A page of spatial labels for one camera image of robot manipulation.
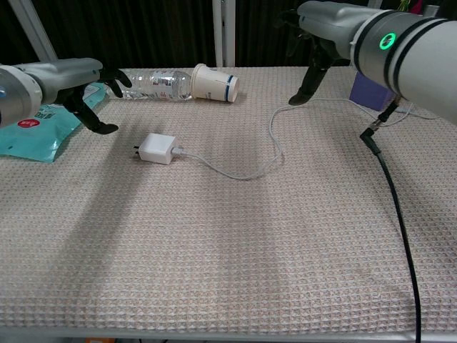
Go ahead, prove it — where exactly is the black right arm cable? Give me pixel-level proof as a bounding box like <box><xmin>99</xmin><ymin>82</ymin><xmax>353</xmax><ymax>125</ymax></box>
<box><xmin>360</xmin><ymin>99</ymin><xmax>424</xmax><ymax>343</ymax></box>

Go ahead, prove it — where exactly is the white USB cable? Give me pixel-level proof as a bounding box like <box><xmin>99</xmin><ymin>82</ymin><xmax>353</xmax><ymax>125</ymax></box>
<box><xmin>170</xmin><ymin>98</ymin><xmax>443</xmax><ymax>181</ymax></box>

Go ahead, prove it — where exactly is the purple foam block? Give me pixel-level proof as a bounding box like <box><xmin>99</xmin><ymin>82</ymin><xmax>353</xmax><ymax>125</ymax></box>
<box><xmin>348</xmin><ymin>73</ymin><xmax>397</xmax><ymax>112</ymax></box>

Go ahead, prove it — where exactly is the beige waffle table cloth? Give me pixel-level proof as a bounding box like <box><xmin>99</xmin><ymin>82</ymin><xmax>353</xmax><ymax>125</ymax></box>
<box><xmin>0</xmin><ymin>66</ymin><xmax>457</xmax><ymax>337</ymax></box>

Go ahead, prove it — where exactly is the slanted aluminium frame post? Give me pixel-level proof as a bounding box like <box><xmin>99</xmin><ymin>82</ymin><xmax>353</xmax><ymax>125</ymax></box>
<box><xmin>6</xmin><ymin>0</ymin><xmax>58</xmax><ymax>61</ymax></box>

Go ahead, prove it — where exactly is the white paper cup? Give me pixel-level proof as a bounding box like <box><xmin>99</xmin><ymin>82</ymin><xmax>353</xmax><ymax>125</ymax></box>
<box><xmin>191</xmin><ymin>63</ymin><xmax>239</xmax><ymax>104</ymax></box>

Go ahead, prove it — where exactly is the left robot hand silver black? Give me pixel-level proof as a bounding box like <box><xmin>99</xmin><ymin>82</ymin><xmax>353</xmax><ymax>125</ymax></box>
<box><xmin>14</xmin><ymin>58</ymin><xmax>133</xmax><ymax>136</ymax></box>

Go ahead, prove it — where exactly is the teal wet wipes pack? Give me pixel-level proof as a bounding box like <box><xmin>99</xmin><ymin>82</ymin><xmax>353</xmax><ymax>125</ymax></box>
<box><xmin>0</xmin><ymin>81</ymin><xmax>108</xmax><ymax>164</ymax></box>

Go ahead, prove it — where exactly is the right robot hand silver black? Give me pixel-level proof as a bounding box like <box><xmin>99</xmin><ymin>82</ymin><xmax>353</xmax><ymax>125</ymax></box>
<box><xmin>276</xmin><ymin>0</ymin><xmax>379</xmax><ymax>106</ymax></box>

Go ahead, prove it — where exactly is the clear plastic water bottle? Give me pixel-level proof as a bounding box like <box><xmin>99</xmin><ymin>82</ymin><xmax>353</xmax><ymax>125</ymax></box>
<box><xmin>119</xmin><ymin>69</ymin><xmax>196</xmax><ymax>101</ymax></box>

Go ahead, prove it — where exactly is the white power adapter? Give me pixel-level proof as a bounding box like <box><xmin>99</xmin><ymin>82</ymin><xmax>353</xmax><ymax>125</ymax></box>
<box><xmin>132</xmin><ymin>132</ymin><xmax>178</xmax><ymax>165</ymax></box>

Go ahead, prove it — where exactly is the upright aluminium frame post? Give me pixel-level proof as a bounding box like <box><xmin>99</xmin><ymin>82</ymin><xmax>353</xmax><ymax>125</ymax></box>
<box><xmin>212</xmin><ymin>0</ymin><xmax>236</xmax><ymax>68</ymax></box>

